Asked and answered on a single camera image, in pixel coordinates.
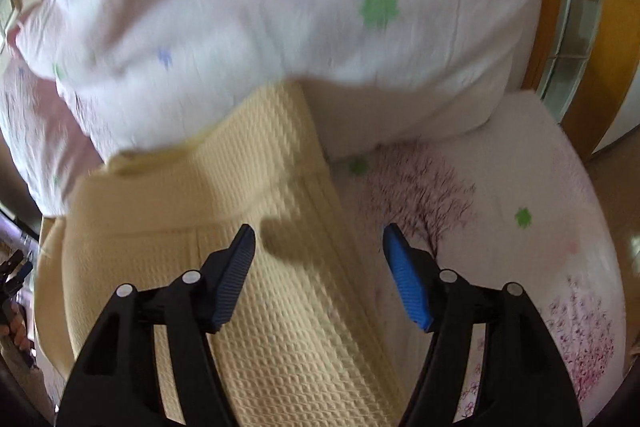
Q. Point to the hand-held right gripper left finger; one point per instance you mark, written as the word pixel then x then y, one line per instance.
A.
pixel 231 282

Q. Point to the cherry-tree print bed sheet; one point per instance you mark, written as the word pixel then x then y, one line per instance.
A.
pixel 510 187

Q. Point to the pink crinkled quilt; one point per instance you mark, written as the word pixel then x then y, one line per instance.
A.
pixel 35 137

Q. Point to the person's left hand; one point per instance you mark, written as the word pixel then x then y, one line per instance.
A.
pixel 19 333

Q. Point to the cream waffle-knit garment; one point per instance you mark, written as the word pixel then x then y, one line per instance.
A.
pixel 280 207

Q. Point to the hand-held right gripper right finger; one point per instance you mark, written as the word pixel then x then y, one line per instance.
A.
pixel 407 284

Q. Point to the white flower-print pillow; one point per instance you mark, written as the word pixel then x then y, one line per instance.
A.
pixel 280 2

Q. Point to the wooden-framed glass door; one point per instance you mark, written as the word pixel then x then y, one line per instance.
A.
pixel 575 7

